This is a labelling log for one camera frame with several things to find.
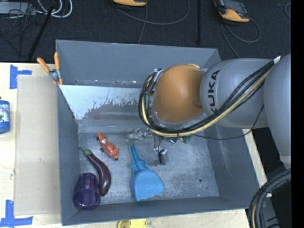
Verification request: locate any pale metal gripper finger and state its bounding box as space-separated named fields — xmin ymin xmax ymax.
xmin=134 ymin=127 xmax=153 ymax=136
xmin=127 ymin=133 xmax=152 ymax=141

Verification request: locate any orange toy car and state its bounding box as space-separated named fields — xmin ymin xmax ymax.
xmin=95 ymin=132 xmax=120 ymax=162

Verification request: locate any grey metal bin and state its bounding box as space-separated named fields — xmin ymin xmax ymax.
xmin=55 ymin=39 xmax=262 ymax=226

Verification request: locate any blue plastic scoop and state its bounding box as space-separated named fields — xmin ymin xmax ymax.
xmin=129 ymin=143 xmax=166 ymax=202

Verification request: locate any purple toy eggplant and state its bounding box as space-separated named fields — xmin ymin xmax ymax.
xmin=77 ymin=146 xmax=112 ymax=197

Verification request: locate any purple plastic cup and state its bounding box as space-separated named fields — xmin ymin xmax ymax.
xmin=72 ymin=172 xmax=102 ymax=211

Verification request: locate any pale cardboard board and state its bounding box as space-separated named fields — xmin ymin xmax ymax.
xmin=13 ymin=75 xmax=63 ymax=216

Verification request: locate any blue can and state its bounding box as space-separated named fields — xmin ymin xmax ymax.
xmin=0 ymin=99 xmax=11 ymax=135

